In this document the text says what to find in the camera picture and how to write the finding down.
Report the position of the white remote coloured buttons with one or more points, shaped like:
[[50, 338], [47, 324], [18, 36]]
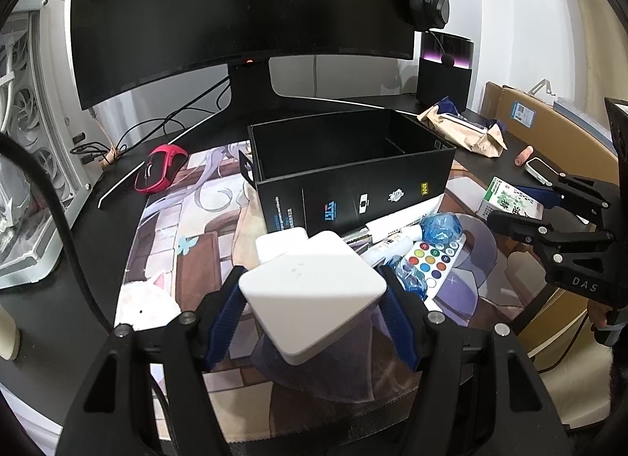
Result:
[[434, 260]]

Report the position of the black speaker with purple glow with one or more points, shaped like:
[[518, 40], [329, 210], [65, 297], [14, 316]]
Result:
[[441, 85]]

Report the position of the black curved monitor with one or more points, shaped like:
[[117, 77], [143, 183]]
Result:
[[221, 4]]

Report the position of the grey metal stand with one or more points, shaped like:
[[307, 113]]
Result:
[[543, 85]]

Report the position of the small pink stick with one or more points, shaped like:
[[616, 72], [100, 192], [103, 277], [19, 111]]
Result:
[[523, 155]]

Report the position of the black cardboard box container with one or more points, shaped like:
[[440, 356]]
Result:
[[343, 191]]

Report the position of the white wet wipes pack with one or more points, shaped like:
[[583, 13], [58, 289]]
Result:
[[466, 134]]

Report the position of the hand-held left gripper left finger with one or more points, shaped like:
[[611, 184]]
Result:
[[225, 309]]

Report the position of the person's right hand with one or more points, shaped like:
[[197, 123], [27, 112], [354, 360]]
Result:
[[597, 313]]

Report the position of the black headphones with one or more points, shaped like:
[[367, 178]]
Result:
[[427, 0]]

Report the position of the large white charger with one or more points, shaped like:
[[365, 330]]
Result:
[[309, 289]]

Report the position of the cream plastic object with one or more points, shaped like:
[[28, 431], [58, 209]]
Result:
[[9, 338]]

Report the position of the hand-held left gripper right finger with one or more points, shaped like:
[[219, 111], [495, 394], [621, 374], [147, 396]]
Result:
[[400, 318]]

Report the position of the white small labelled box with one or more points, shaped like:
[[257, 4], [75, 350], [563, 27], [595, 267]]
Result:
[[387, 250]]

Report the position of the printed desk mat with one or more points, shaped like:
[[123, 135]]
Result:
[[196, 250]]

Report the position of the white computer case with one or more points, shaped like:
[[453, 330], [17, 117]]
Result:
[[64, 93]]

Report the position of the brown cardboard box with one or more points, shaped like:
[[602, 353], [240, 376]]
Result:
[[554, 117]]

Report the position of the white black small device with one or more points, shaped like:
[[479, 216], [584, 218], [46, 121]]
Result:
[[542, 171]]

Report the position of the red computer mouse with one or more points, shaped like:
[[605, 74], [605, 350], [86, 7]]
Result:
[[159, 169]]

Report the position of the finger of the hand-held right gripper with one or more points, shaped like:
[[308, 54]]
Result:
[[535, 195], [510, 228]]

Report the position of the white charger with prongs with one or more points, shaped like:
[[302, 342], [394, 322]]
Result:
[[274, 245]]

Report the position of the green white medicine box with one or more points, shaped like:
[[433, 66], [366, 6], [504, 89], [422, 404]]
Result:
[[510, 198]]

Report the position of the white tube black cap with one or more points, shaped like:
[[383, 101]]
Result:
[[390, 226]]

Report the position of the blue clear plastic packet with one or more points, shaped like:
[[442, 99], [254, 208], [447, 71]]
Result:
[[441, 228], [411, 279]]

